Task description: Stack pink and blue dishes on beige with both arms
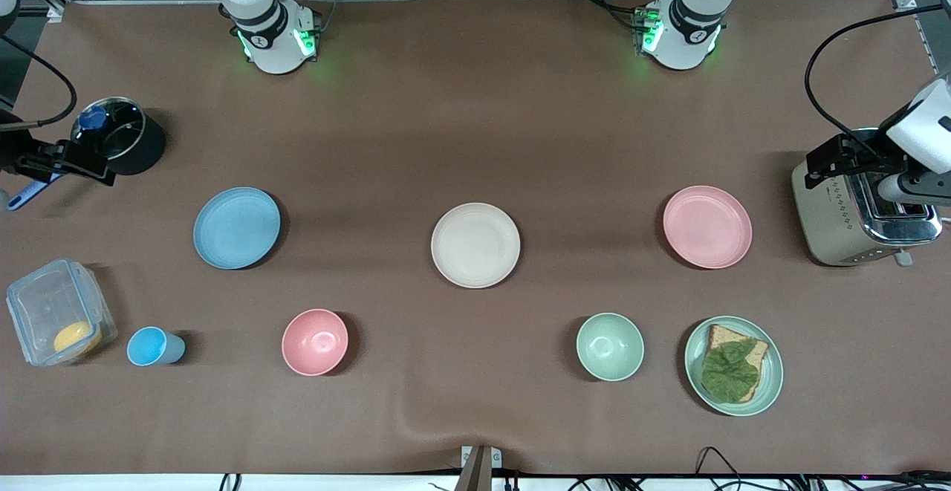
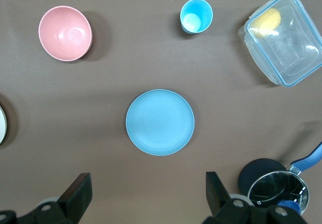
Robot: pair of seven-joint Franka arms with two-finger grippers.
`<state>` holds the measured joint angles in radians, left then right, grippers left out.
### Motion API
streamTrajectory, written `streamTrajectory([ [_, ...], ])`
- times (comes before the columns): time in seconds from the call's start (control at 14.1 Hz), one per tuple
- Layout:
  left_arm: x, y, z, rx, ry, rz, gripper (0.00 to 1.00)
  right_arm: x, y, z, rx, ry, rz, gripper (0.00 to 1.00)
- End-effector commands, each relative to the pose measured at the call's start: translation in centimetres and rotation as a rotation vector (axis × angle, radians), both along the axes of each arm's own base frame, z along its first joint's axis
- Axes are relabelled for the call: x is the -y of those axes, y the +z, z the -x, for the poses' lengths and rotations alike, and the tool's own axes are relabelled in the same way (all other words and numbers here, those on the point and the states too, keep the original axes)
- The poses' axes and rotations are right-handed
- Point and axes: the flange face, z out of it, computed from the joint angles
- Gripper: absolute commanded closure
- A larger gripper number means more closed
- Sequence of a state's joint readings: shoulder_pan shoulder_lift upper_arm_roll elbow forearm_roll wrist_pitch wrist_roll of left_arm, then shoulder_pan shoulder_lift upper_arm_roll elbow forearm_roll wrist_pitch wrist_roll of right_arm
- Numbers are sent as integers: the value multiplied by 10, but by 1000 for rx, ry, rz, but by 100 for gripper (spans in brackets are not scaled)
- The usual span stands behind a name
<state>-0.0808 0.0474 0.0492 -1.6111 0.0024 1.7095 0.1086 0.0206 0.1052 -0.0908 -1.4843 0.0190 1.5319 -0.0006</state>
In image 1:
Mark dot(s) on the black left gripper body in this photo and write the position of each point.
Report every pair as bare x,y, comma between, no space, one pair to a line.
875,150

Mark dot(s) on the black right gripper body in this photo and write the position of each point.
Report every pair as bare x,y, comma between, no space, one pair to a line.
16,158

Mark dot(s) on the pink plate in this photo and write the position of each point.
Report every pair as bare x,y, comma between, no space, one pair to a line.
707,227

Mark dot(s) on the blue plate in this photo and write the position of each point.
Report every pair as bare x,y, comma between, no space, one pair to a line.
236,228

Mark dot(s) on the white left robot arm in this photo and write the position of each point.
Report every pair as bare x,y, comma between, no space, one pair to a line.
683,30

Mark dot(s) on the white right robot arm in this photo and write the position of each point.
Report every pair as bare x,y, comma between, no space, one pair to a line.
271,38

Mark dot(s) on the glass lid with blue knob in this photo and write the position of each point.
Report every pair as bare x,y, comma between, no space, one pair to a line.
119,123

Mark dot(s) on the silver beige toaster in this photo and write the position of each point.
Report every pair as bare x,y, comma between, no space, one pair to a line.
832,223

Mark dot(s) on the clear plastic food container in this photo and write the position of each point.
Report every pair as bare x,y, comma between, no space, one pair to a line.
44,305

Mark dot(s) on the orange food piece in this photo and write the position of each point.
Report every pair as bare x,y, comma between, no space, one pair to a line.
76,339

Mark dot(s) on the blue cup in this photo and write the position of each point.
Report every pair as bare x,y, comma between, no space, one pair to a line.
152,347

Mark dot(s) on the toasted bread slice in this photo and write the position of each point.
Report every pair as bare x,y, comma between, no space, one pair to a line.
724,336

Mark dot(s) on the green plate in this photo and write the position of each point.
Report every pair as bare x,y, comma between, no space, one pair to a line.
773,379

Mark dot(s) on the green lettuce leaf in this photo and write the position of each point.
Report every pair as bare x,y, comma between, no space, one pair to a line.
729,374

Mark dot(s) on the pink bowl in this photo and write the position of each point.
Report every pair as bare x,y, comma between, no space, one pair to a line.
315,342

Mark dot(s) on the green bowl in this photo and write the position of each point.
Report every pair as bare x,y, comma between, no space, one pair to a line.
610,347

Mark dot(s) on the large fabric tablecloth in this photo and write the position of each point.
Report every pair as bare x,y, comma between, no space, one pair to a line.
475,119

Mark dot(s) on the beige plate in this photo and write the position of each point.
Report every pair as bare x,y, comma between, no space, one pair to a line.
475,246

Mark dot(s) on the grey camera stand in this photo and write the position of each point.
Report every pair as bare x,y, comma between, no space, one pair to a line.
479,469

